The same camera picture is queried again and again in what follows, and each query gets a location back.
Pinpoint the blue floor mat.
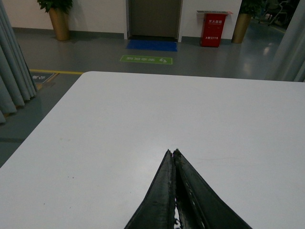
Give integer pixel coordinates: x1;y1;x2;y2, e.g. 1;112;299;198
126;40;177;52

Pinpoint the red fire extinguisher cabinet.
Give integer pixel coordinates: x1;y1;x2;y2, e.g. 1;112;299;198
197;10;233;47

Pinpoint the right potted green plant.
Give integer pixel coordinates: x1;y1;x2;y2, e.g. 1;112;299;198
232;0;264;44

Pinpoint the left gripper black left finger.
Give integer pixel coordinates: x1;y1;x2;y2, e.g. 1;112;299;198
125;150;176;229

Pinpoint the grey curtain right side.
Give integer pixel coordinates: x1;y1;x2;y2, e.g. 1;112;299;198
264;0;305;82

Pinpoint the left potted green plant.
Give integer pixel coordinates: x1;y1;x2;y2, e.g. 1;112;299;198
37;0;73;41

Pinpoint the grey door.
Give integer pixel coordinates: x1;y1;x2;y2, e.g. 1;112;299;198
126;0;183;42

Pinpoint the grey curtain left side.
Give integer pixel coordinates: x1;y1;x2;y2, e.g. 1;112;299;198
0;2;38;124

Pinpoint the dark floor sign sticker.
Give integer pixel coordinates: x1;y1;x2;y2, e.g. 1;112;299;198
31;72;57;84

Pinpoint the green floor sign sticker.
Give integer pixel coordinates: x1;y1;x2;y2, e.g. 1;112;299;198
120;55;173;65

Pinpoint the potted green plant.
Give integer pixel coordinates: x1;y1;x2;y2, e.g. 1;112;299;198
37;0;73;41
232;0;264;44

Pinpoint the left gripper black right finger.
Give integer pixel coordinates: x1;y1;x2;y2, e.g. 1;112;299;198
173;149;250;229

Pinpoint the grey curtain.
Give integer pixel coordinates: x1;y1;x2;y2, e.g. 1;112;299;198
264;0;305;82
0;2;38;124

